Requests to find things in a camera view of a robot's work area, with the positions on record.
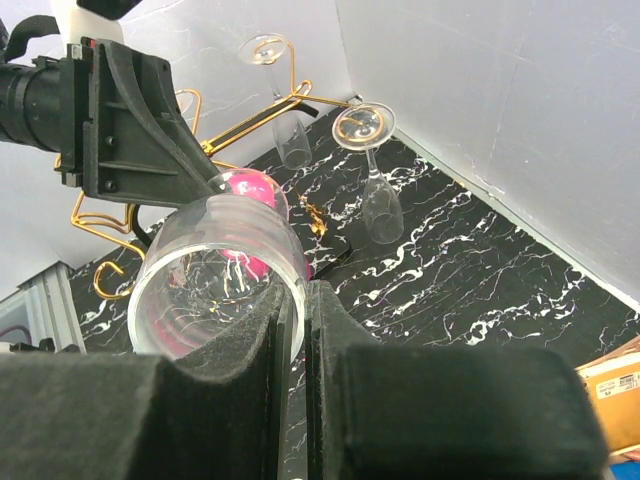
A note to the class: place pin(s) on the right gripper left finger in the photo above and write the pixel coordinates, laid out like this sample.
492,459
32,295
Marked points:
208,415

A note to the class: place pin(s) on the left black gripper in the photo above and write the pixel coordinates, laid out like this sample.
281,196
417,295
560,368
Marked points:
134,147

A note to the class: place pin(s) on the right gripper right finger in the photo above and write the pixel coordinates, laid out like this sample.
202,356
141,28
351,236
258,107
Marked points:
384,411

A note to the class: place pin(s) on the pink plastic wine glass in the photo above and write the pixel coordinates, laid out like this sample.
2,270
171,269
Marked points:
259,239

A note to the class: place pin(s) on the clear wine glass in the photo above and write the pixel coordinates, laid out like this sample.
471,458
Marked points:
372,170
291,141
186,293

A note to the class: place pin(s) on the gold wire wine glass rack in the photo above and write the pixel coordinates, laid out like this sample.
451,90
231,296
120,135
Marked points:
298,94

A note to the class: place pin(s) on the peach desk organizer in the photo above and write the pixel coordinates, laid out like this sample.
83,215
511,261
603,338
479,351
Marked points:
612,385

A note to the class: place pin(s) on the aluminium frame rail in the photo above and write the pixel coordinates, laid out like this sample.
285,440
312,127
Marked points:
41,315

